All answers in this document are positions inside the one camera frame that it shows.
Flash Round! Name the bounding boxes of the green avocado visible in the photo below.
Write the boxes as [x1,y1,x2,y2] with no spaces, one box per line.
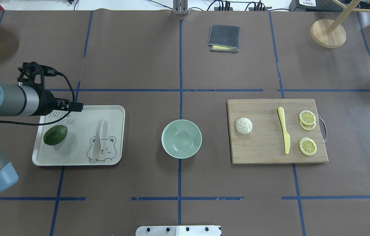
[43,125,68,146]

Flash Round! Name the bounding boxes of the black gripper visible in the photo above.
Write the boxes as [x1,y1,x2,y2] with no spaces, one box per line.
[36,89,84,116]

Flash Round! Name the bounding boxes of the yellow plastic knife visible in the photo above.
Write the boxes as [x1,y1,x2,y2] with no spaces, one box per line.
[277,107,291,154]

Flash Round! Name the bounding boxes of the light green bowl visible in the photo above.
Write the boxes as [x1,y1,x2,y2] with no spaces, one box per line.
[161,119,202,159]

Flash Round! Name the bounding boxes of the bamboo cutting board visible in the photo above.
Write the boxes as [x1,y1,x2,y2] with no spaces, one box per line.
[227,99,328,164]

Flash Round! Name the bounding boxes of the beige plastic spoon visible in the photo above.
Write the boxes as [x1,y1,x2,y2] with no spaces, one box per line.
[90,119,106,162]

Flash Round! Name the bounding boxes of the white steamed bun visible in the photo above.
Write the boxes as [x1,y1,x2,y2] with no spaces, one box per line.
[235,117,253,134]

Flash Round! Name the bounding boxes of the upper single lemon slice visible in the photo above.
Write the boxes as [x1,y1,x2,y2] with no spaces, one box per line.
[299,137,317,156]

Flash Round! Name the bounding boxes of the beige bear tray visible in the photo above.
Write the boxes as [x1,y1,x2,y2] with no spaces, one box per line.
[32,106,125,166]

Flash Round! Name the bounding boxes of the bottom stacked lemon slice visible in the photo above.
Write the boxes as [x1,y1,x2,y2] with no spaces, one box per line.
[299,121,316,130]

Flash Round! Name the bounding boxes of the wooden mug tree stand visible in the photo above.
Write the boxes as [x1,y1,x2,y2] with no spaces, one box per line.
[310,0,370,49]

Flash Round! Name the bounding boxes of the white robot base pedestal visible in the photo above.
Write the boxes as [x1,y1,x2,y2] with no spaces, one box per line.
[135,225,222,236]

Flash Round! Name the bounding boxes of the top stacked lemon slice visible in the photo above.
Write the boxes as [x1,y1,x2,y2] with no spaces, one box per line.
[299,109,316,126]

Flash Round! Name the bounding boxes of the stacked lemon slice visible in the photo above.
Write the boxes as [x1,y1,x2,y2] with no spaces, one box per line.
[299,109,316,126]
[299,121,316,130]

